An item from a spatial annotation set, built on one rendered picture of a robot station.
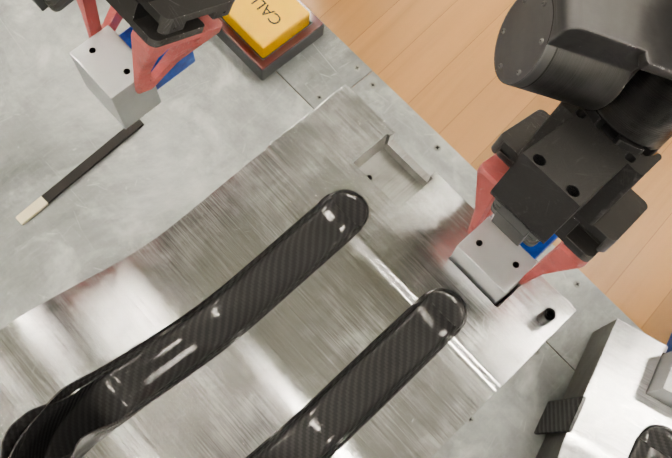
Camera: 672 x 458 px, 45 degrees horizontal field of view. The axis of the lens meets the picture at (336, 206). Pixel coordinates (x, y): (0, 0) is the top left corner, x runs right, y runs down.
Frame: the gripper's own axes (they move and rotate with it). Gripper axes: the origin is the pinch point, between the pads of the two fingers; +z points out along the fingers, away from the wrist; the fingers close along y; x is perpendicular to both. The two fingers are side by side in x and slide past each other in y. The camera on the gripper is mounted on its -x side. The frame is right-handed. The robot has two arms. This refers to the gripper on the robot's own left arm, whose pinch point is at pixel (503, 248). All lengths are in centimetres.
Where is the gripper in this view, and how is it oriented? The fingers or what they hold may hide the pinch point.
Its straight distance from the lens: 62.5
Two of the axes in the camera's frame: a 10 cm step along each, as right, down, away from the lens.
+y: 6.8, 7.0, -2.3
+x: 6.2, -3.7, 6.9
